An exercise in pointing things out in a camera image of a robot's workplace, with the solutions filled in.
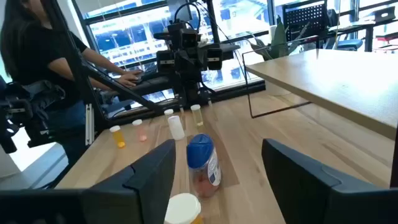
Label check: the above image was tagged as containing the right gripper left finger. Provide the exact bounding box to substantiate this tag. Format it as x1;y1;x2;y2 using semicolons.
0;139;177;224

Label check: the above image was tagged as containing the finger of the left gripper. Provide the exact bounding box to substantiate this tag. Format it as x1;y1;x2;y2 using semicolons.
206;46;224;72
156;50;175;73

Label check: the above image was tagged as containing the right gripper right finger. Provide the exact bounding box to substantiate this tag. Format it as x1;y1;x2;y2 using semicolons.
261;138;398;224

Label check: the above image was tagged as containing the yellow-green vial white cap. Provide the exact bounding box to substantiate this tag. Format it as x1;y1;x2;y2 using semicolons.
164;108;175;125
190;104;205;128

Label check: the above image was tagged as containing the large amber bottle white cap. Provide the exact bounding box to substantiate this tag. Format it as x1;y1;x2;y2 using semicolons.
164;192;205;224

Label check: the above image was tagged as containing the small orange vial white cap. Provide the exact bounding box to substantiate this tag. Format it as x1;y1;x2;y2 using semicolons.
109;125;126;149

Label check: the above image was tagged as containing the white opaque plastic bottle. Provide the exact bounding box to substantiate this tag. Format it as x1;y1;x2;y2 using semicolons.
167;115;186;141

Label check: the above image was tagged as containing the pink vial white cap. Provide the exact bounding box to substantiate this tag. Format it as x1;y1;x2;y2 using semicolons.
132;119;148;143

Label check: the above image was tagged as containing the blue lid clear jar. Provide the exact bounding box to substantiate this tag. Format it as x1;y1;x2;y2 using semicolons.
186;133;222;198

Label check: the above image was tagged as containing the snake plant white pot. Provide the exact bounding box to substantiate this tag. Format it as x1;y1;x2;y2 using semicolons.
248;17;308;96

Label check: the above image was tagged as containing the black perforated panel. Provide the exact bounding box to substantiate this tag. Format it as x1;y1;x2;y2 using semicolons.
282;2;328;42

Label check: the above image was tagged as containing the person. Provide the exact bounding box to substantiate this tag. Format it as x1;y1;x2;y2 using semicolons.
0;0;144;167

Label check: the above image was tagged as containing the blue office chair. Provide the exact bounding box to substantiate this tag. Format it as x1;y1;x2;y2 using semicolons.
336;38;364;51

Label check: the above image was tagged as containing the black office desk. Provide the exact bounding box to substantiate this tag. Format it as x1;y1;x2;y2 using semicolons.
328;5;398;53

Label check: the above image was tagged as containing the black aluminium rig frame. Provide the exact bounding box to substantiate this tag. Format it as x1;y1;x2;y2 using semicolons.
49;0;268;147

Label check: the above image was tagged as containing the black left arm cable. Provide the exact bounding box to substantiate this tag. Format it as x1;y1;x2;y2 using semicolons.
173;2;202;32

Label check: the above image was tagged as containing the silver aluminium bracket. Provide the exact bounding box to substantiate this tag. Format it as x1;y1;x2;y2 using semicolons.
85;103;95;146

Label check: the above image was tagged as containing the wooden shelf black frame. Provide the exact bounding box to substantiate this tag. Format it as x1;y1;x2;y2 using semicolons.
241;34;398;189

